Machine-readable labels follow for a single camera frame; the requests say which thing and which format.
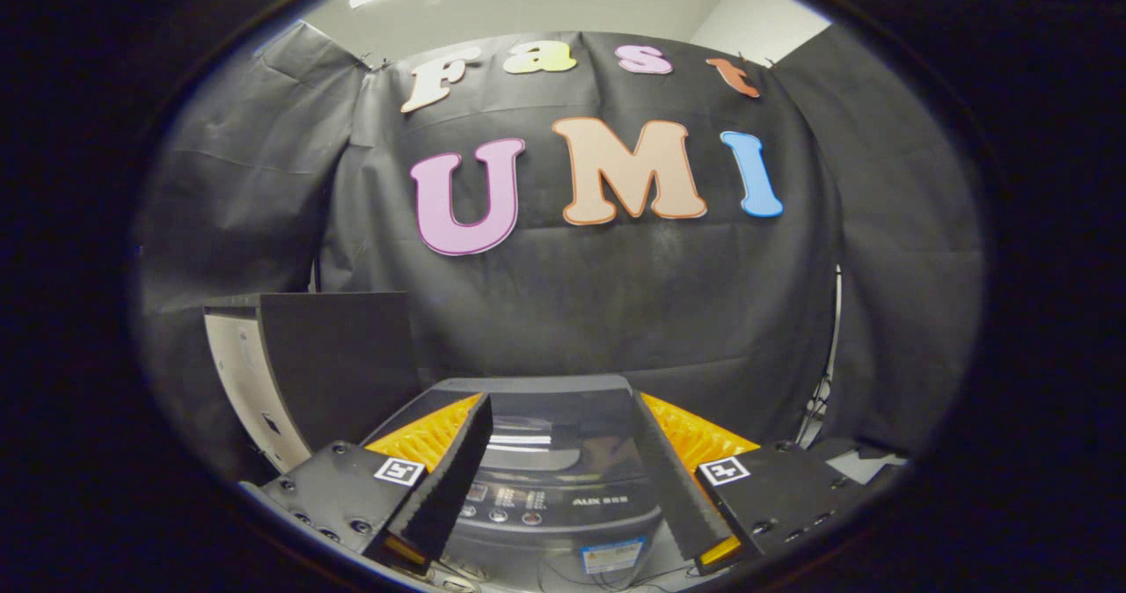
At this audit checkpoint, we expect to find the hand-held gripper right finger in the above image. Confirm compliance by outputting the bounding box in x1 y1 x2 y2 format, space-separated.
633 391 881 575

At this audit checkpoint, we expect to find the grey washing machine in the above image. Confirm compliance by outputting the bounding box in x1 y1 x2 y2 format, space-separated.
361 376 674 592

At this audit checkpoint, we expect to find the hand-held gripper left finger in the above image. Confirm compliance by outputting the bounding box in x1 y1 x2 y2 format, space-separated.
238 392 495 576

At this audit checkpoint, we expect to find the dark washing machine lid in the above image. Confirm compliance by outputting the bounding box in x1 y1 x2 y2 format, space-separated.
387 377 656 488

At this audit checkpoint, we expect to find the black light stand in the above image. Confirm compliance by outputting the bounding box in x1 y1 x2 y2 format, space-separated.
796 263 845 449

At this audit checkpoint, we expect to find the black backdrop cloth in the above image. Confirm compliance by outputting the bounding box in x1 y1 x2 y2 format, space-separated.
132 21 984 488

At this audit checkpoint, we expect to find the beige cabinet with dark sides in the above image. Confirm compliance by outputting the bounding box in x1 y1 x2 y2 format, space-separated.
202 291 421 475

